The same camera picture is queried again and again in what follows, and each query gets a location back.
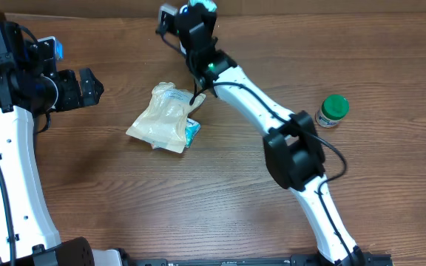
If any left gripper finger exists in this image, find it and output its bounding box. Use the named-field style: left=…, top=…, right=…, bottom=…
left=81, top=87, right=101, bottom=107
left=79, top=68, right=104, bottom=92

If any beige plastic pouch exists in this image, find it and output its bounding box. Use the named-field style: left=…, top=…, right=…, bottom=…
left=126, top=82, right=206, bottom=154

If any teal Kleenex tissue pack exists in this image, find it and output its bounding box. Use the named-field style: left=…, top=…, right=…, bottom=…
left=185, top=117, right=201, bottom=148

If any green lid jar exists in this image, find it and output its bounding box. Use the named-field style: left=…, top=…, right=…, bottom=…
left=315, top=95, right=350, bottom=128

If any teal wet wipes pack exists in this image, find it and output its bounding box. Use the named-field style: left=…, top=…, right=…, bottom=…
left=188, top=0, right=217, bottom=12

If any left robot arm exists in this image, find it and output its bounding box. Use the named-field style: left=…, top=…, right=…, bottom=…
left=0, top=21, right=104, bottom=265

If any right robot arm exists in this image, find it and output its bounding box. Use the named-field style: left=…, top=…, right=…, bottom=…
left=169, top=3, right=366, bottom=265

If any white barcode scanner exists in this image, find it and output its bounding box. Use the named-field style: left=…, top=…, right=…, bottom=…
left=179, top=4, right=188, bottom=55

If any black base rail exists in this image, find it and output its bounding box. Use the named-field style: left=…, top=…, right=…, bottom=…
left=90, top=248, right=395, bottom=266

